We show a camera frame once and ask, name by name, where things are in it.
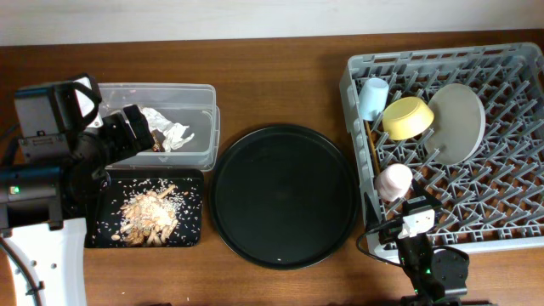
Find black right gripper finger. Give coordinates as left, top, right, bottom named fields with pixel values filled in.
left=411, top=179, right=432, bottom=198
left=364, top=192, right=382, bottom=228

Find pink cup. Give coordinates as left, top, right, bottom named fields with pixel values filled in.
left=374, top=163, right=413, bottom=201

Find wooden chopstick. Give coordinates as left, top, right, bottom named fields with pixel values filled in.
left=364, top=121, right=381, bottom=176

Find white tissue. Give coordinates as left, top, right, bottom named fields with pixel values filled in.
left=139, top=107, right=195, bottom=152

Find yellow bowl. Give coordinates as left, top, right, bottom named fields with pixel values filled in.
left=382, top=97, right=434, bottom=140

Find grey plate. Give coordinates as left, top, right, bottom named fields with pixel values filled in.
left=424, top=83, right=485, bottom=166

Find blue cup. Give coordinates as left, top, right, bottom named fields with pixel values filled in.
left=359, top=77, right=389, bottom=122

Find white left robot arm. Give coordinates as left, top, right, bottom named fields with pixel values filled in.
left=1, top=74, right=154, bottom=305

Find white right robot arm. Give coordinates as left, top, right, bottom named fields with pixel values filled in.
left=356, top=180, right=441, bottom=306

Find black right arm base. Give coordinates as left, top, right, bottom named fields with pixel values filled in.
left=411, top=246, right=469, bottom=305

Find grey dishwasher rack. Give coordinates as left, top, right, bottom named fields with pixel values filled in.
left=339, top=42, right=543, bottom=252

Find clear plastic waste bin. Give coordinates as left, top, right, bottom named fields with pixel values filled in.
left=99, top=82, right=220, bottom=172

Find brown snack wrapper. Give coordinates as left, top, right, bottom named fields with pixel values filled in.
left=152, top=134, right=165, bottom=152

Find black rectangular tray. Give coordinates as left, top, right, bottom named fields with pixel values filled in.
left=83, top=168, right=205, bottom=249

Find food scraps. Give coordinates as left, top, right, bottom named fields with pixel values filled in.
left=95, top=178, right=202, bottom=247

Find black round tray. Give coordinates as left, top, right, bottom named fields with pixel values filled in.
left=208, top=124, right=360, bottom=270

